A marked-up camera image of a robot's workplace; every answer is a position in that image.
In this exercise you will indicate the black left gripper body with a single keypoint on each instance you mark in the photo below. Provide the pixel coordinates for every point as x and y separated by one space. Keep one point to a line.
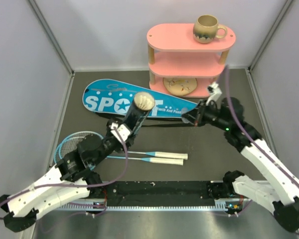
109 141

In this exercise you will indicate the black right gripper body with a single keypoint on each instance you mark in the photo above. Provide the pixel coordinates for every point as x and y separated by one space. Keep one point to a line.
202 107

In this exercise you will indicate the clear round tube lid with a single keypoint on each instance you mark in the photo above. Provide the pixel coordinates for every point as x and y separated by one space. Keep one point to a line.
186 117

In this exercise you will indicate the black shuttlecock tube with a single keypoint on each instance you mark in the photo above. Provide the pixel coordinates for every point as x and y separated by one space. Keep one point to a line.
135 117

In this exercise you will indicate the blue sport racket bag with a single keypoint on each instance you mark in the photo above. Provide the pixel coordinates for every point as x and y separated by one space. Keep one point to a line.
114 97

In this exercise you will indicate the white feather shuttlecock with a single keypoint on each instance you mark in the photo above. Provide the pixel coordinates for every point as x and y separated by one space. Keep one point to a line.
144 101

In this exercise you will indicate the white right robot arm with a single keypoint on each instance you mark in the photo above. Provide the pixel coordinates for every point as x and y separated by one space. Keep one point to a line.
281 196

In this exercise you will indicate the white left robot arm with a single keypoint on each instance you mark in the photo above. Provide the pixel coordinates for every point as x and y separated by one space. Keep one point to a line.
71 178

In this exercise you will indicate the blue badminton racket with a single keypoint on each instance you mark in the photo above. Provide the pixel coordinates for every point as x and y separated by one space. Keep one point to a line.
64 146
155 160

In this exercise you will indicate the round painted beige coaster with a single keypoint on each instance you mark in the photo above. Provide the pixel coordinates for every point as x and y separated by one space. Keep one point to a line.
180 86

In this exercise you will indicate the pink three-tier shelf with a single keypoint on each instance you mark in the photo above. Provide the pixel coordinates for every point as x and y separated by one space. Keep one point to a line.
174 53

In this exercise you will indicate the beige ceramic mug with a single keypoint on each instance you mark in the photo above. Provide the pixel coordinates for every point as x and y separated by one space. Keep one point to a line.
207 28

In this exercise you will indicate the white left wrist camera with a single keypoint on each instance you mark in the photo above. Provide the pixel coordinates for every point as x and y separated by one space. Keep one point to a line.
120 131

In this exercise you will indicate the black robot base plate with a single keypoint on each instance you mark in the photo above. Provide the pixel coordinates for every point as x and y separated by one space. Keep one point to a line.
164 193

